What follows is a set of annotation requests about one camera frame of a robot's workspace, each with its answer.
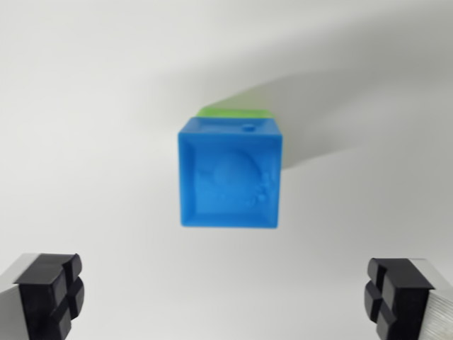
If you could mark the gripper left finger with silver black pad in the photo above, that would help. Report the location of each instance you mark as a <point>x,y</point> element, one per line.
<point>42,297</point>

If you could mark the green plastic cube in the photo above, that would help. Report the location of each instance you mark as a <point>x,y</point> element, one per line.
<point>233,113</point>

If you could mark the gripper right finger with silver black pad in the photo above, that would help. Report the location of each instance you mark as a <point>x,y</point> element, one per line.
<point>407,301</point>

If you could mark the blue plastic cube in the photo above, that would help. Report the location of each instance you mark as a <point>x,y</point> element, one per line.
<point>230,177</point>

